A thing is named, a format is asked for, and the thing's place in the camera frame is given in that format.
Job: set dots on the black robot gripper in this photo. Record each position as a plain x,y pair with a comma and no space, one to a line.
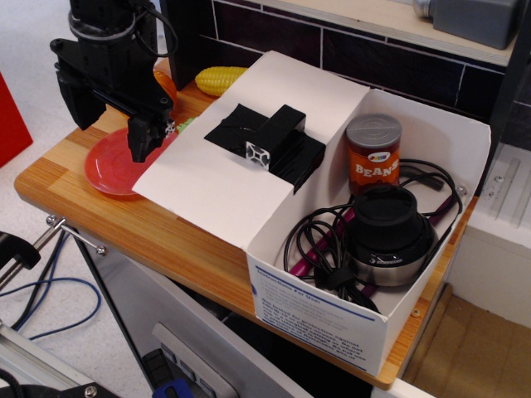
93,74

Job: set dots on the red box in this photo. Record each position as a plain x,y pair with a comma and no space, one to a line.
15,137

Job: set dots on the red plastic plate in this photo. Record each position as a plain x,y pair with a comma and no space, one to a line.
109,167

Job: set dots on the grey metal box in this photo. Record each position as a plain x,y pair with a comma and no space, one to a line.
489,22

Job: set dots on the orange beans can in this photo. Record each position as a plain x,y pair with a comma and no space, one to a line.
373,151

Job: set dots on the yellow toy corn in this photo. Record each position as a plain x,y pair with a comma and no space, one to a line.
217,80

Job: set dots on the aluminium profile rail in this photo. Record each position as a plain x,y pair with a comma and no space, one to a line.
32,365

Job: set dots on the black taped aluminium handle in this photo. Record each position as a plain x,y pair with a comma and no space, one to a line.
278,144

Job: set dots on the white cardboard box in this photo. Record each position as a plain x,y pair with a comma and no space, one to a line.
254,210

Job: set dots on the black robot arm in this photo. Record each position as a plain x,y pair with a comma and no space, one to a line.
112,21

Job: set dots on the black metal clamp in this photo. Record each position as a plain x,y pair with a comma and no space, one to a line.
20,254

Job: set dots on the black silver 3D mouse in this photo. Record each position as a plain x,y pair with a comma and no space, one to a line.
388,239

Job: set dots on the orange plastic toy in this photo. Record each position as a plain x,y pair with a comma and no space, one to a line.
167,84

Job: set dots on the black post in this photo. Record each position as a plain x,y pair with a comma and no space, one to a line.
192,21

